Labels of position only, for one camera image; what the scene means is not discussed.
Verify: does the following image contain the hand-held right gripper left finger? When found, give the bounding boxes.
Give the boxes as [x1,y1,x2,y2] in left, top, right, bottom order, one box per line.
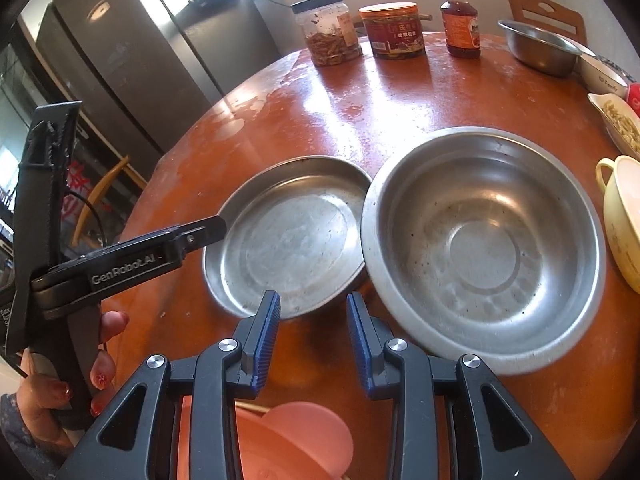
[55,290,282,480]

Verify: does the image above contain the white printed ceramic bowl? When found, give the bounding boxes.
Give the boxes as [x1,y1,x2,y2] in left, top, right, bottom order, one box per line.
[579,52,632,100]

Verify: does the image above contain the yellow wooden chair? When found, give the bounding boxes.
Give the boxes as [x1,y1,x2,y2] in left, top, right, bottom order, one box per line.
[70,155,148,248]

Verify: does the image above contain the yellow bowl with handle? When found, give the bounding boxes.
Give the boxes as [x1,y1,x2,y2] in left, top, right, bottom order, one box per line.
[595,155,640,295]

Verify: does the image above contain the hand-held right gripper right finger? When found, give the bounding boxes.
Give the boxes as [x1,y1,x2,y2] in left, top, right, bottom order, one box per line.
[346,291,576,480]

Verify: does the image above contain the person's left forearm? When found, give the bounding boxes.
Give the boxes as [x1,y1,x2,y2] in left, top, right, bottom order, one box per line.
[0,392,68,480]

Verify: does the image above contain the white dish with food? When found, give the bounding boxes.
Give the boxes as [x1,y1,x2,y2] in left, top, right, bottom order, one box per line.
[587,92,640,157]

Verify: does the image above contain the small steel bowl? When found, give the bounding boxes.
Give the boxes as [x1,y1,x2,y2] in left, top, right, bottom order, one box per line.
[497,19,596,78]

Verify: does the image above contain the brown sauce bottle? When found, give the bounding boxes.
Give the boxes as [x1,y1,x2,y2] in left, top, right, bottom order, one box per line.
[440,0,482,58]

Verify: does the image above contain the shallow steel plate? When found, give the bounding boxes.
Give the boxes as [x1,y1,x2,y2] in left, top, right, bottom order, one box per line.
[201,156,375,320]

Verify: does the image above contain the red-lidded jar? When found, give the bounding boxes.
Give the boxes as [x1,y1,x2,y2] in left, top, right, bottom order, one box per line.
[358,2,427,59]

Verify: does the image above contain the black-lidded clear jar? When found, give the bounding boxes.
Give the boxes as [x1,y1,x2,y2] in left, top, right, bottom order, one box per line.
[291,0,363,67]

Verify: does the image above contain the grey refrigerator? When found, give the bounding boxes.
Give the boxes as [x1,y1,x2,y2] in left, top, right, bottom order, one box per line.
[37,0,281,171]

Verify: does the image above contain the black cable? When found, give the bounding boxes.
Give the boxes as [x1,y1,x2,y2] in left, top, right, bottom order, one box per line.
[65,187,108,246]

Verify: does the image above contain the person's left hand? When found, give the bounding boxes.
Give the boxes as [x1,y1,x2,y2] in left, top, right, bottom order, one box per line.
[19,310,130,418]

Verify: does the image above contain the pink plastic plate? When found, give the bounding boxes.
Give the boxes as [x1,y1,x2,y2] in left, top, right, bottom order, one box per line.
[177,395,355,480]

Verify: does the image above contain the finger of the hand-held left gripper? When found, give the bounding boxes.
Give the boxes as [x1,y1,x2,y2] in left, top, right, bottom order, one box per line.
[170,214,227,257]

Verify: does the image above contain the large steel bowl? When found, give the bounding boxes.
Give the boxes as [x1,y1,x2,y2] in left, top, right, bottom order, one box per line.
[360,126,607,376]

